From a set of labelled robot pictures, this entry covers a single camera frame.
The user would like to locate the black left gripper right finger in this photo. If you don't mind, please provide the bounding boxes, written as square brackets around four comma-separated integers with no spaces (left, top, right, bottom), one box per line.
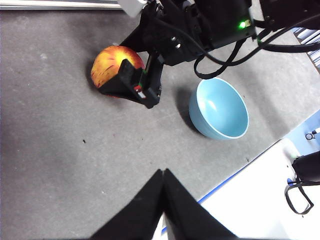
[163,168,238,240]

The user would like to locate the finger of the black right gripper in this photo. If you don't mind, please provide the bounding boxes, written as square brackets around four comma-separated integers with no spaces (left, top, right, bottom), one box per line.
[119,23,152,54]
[99,59,147,102]

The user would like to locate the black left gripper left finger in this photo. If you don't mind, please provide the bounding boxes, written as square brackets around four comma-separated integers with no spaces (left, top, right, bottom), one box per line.
[89,169,165,240]

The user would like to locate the red yellow apple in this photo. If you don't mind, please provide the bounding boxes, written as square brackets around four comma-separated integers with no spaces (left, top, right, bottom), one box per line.
[90,45,146,99]

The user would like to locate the blue ribbed bowl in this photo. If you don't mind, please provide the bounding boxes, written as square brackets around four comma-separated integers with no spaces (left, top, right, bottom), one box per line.
[188,76,250,141]

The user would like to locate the white board with blue edge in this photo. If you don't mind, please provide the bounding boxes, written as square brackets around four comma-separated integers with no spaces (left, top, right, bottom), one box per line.
[161,109,320,240]

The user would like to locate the blue white striped object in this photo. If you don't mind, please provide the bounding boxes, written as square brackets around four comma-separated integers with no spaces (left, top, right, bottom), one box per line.
[291,26,320,75]

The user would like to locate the small black round fitting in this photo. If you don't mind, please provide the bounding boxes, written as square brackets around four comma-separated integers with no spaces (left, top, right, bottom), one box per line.
[304,129,320,141]

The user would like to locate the pale grey camera box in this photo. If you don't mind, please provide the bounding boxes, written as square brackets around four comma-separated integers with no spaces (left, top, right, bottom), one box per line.
[119,0,149,18]

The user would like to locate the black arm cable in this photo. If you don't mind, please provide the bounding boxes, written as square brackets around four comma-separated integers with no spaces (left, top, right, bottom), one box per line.
[154,14,320,80]
[256,34,320,54]

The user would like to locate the thin black cable loop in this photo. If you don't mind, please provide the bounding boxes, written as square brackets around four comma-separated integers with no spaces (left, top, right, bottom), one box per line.
[284,183,315,216]

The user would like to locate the black mount block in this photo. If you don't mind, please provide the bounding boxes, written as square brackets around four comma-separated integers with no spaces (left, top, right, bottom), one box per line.
[291,149,320,188]

